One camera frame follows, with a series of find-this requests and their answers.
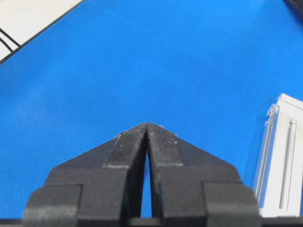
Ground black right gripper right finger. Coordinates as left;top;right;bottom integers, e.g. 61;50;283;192
147;123;262;227

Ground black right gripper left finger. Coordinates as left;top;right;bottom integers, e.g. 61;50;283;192
23;123;147;227

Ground blue table mat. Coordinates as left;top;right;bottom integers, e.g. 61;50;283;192
0;0;303;219

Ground square aluminium extrusion frame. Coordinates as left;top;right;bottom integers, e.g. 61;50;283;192
252;94;303;218

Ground thin black cable pair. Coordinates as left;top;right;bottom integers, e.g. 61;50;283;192
0;28;21;52

